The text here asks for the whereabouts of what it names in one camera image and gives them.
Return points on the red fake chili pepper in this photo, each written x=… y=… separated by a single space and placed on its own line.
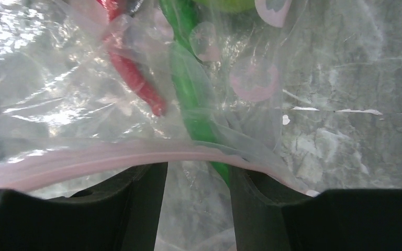
x=128 y=69

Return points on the green fake apple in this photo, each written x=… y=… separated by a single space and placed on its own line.
x=228 y=6

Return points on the clear zip top bag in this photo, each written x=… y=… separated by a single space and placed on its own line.
x=122 y=212

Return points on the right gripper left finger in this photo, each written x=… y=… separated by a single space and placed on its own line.
x=120 y=213

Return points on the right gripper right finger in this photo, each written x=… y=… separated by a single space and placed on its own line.
x=325 y=221

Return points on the green fake chili pepper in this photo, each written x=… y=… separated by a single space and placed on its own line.
x=188 y=76

